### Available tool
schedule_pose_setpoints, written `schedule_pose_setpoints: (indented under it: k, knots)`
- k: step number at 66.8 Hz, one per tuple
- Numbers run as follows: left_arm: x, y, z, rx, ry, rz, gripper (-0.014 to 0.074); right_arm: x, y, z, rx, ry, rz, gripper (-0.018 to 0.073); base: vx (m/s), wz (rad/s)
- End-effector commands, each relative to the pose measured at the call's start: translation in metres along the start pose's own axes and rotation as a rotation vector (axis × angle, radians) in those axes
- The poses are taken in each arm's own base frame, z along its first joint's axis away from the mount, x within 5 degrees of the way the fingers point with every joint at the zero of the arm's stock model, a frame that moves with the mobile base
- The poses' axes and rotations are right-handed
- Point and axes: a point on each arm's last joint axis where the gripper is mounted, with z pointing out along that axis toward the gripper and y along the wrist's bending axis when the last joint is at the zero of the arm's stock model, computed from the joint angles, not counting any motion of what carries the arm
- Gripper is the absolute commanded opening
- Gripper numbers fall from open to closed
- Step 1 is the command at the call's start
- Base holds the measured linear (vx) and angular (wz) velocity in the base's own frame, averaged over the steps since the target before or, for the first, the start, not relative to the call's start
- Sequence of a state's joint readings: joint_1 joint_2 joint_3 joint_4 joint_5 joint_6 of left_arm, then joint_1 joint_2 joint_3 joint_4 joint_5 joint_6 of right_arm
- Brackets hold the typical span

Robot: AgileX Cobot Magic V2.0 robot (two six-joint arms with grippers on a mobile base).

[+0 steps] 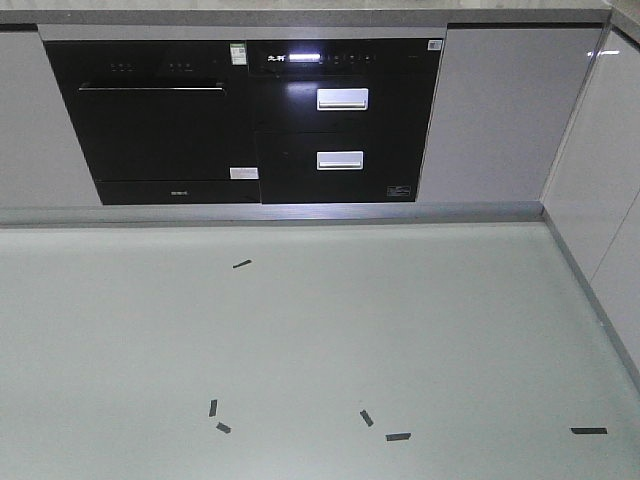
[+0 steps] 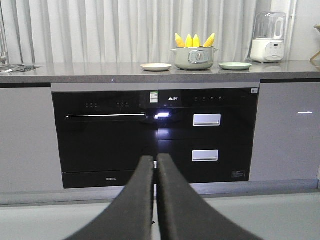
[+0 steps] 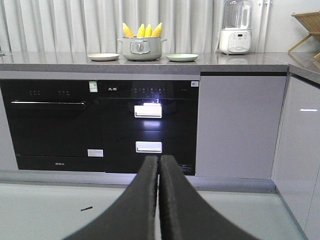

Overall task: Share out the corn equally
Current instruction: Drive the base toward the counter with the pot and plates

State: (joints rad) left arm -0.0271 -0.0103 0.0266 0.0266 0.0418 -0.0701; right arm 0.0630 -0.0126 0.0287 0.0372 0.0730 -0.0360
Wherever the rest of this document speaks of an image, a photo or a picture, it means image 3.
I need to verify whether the white pleated curtain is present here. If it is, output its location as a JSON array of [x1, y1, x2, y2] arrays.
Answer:
[[0, 0, 272, 54]]

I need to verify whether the light green plate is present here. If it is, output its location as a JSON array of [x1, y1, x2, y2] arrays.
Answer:
[[165, 53, 199, 63]]

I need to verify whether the black drawer sterilizer cabinet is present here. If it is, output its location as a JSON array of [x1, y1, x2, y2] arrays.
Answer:
[[98, 80, 200, 176]]

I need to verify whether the grey cabinet door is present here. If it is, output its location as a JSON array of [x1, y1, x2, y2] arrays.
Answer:
[[195, 75, 287, 179]]

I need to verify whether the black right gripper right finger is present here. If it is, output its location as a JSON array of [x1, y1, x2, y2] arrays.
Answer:
[[159, 155, 255, 240]]

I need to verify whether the green electric cooking pot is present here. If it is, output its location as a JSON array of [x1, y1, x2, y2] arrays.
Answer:
[[117, 37, 167, 61]]

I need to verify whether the white blender appliance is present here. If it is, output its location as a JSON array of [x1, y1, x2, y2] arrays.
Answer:
[[219, 0, 253, 55]]

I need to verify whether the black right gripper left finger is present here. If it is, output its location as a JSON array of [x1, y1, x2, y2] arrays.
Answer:
[[65, 155, 158, 240]]

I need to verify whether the wooden dish rack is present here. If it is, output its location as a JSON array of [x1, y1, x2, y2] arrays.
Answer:
[[287, 10, 320, 60]]

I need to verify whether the grey side cabinet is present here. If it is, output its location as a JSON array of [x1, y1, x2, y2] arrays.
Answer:
[[272, 75, 320, 240]]

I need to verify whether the beige plate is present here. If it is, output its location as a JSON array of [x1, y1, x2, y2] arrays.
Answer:
[[87, 53, 120, 62]]

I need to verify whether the corn cob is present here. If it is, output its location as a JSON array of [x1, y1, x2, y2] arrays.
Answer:
[[144, 24, 153, 38], [136, 23, 146, 38], [122, 22, 135, 38], [151, 22, 163, 38]]

